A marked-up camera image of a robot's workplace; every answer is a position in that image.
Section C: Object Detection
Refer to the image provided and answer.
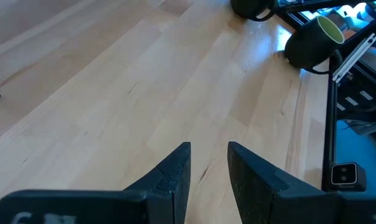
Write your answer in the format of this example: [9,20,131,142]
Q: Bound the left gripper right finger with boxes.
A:
[227,141,376,224]

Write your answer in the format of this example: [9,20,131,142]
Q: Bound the small table-level camera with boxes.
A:
[330,161,368,192]

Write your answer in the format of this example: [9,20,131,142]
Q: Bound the black aluminium table frame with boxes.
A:
[275,0,376,192]

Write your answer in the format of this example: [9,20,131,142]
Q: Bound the black mug green inside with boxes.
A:
[283,15,346,75]

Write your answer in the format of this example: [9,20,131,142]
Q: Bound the black case white labels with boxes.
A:
[336,67,376,119]

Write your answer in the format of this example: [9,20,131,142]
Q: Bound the silver aluminium bracket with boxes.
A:
[332,32,376,84]

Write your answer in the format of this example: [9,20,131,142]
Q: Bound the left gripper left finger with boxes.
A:
[0,141,192,224]

